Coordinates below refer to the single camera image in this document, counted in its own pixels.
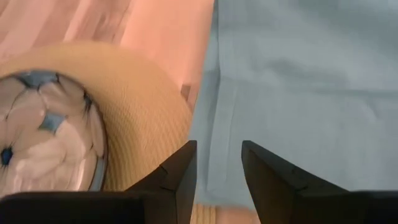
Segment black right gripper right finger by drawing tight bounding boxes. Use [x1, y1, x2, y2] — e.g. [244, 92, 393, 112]
[241, 139, 398, 224]

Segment teal cloth napkin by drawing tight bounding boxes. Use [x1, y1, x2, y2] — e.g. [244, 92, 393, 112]
[188, 0, 398, 212]

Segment round woven straw placemat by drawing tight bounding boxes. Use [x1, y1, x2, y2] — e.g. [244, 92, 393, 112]
[0, 42, 218, 224]

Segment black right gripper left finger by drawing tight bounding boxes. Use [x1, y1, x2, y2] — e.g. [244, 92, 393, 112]
[0, 139, 198, 224]

